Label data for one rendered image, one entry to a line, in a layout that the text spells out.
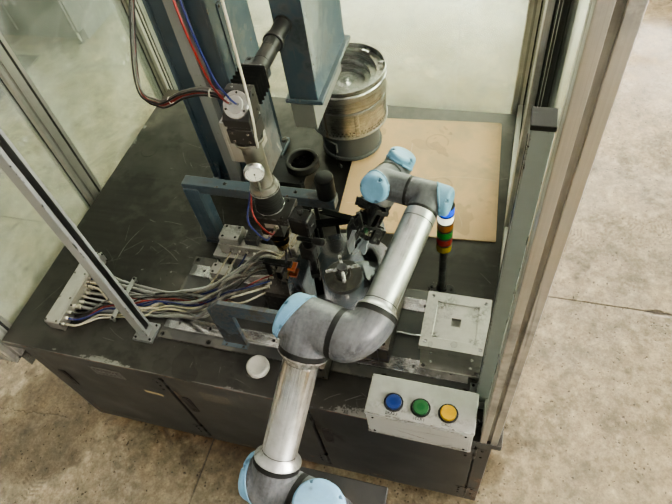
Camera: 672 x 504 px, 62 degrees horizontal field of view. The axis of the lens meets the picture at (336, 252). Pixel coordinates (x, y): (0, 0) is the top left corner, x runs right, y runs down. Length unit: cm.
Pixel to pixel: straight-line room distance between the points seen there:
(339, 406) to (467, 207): 85
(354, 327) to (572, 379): 156
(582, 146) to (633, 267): 227
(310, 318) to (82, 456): 174
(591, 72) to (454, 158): 159
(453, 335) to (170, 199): 125
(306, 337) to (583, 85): 78
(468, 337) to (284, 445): 58
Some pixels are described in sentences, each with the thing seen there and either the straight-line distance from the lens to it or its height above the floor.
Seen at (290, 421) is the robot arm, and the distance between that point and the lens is 133.
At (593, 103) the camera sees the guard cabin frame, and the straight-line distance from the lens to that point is 70.
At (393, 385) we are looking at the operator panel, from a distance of 153.
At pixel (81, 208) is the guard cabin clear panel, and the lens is 249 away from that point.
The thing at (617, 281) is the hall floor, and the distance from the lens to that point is 292.
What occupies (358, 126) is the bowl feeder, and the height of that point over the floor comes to 95.
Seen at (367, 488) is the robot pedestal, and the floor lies 75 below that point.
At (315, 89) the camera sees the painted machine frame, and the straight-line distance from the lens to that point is 158.
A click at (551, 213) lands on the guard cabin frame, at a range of 81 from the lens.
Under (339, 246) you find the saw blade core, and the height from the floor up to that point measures 95.
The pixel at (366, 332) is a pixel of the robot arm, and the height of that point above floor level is 126.
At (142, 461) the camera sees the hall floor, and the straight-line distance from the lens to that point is 265.
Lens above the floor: 231
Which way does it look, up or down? 53 degrees down
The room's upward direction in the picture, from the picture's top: 11 degrees counter-clockwise
